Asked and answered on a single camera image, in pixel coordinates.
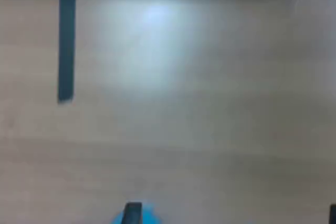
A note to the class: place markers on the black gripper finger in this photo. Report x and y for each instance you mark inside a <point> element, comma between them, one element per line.
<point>132,214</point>
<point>333,214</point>

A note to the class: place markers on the blue plastic cup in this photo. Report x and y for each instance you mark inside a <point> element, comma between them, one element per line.
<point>151,216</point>

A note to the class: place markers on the black tape strip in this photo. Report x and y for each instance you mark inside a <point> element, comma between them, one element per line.
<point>66,45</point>

